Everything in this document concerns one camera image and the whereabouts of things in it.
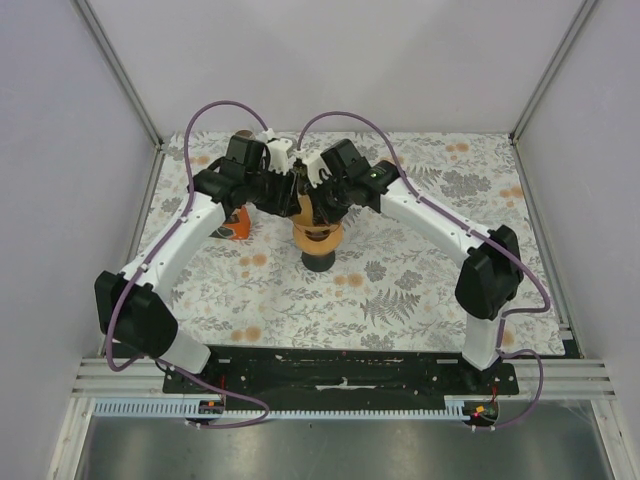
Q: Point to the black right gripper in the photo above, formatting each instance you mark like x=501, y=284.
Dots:
x=322, y=215

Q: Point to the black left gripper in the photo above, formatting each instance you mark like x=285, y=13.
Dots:
x=286, y=203

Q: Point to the single brown paper coffee filter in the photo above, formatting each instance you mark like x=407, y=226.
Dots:
x=304, y=221

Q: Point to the round bamboo dripper holder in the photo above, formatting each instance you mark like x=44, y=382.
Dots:
x=317, y=240

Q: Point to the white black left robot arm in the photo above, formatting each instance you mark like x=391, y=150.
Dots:
x=132, y=304

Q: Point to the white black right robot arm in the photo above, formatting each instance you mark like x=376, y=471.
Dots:
x=340, y=177

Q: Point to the orange coffee filter box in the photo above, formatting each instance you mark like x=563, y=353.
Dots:
x=236, y=227

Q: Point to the floral patterned table mat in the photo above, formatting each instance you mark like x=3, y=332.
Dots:
x=389, y=288

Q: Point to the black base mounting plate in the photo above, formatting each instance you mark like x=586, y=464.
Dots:
x=285, y=374

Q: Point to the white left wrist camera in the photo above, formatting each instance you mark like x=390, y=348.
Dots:
x=279, y=149

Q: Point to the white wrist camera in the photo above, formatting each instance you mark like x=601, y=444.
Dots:
x=279, y=149
x=316, y=170

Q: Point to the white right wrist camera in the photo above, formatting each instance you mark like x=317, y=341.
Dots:
x=316, y=170

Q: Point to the white slotted cable duct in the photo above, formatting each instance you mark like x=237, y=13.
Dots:
x=204, y=409

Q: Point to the aluminium front rail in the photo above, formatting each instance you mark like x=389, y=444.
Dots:
x=564, y=379

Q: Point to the right aluminium frame post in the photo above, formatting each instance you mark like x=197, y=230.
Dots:
x=578, y=23

